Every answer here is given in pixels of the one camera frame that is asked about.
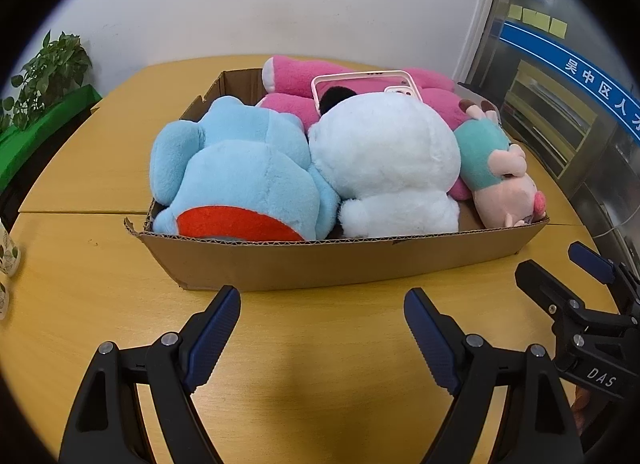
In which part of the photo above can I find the metal glass-door cabinet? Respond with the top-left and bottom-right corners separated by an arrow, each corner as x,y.
480,0 -> 640,295

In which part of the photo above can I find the small teal and pink plush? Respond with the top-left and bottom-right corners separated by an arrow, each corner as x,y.
452,99 -> 548,229

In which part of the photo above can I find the pink phone case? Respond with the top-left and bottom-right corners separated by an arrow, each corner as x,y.
311,69 -> 425,115

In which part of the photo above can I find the green potted plant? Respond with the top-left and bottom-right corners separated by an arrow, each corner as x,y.
0,30 -> 93,131

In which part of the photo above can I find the white plush toy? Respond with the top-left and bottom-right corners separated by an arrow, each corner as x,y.
306,86 -> 463,239

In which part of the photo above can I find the blue banner strip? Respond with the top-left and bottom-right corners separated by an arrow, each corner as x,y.
500,19 -> 640,137

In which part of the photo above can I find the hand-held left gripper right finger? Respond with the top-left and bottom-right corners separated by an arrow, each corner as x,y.
404,287 -> 586,464

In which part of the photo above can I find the white cable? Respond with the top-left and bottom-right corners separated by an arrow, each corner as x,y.
596,214 -> 634,241

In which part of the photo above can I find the light blue plush cat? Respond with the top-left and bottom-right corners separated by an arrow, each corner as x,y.
150,96 -> 342,243

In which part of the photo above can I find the large pink plush toy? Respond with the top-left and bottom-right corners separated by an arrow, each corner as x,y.
257,57 -> 501,202

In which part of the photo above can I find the brown cardboard box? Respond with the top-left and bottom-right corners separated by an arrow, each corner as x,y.
123,69 -> 551,291

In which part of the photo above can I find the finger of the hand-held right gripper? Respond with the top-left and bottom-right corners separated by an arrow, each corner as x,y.
515,260 -> 588,330
568,241 -> 640,317

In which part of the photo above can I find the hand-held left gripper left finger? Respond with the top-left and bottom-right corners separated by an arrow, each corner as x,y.
60,285 -> 242,464

